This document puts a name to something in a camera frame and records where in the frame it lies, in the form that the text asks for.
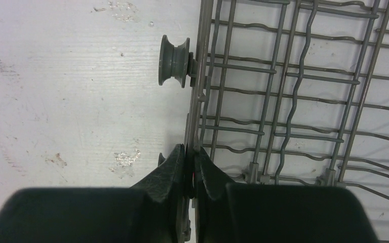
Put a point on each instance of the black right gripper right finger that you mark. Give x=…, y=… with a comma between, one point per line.
x=228, y=211

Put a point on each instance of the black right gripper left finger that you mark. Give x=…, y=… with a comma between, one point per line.
x=149, y=211

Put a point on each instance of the grey wire dish rack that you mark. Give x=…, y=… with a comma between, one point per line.
x=298, y=91

